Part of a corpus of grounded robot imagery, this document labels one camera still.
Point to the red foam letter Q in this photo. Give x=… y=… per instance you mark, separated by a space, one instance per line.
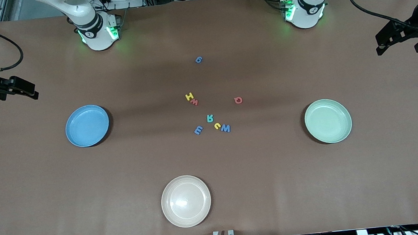
x=238 y=100

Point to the red foam letter m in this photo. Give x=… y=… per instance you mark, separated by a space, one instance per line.
x=194 y=102

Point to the blue foam letter g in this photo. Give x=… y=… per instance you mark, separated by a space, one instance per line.
x=198 y=60

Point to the blue foam letter E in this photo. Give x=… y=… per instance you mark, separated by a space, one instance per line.
x=198 y=130

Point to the blue foam letter W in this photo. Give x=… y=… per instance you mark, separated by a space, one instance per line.
x=225 y=128

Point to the teal foam letter R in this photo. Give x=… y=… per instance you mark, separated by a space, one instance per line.
x=210 y=118

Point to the black arm base connector box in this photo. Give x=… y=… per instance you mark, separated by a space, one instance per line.
x=114 y=30
x=287 y=10

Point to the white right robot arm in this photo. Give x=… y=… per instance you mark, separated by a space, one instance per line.
x=95 y=32

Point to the blue plate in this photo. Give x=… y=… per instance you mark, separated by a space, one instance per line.
x=87 y=125

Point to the pale green plate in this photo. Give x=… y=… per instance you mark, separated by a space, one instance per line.
x=328 y=121

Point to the yellow foam letter H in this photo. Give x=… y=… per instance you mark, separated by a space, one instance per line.
x=189 y=96

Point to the yellow foam letter c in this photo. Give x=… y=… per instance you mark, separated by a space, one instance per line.
x=217 y=126

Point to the beige plate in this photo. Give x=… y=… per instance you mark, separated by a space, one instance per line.
x=186 y=201

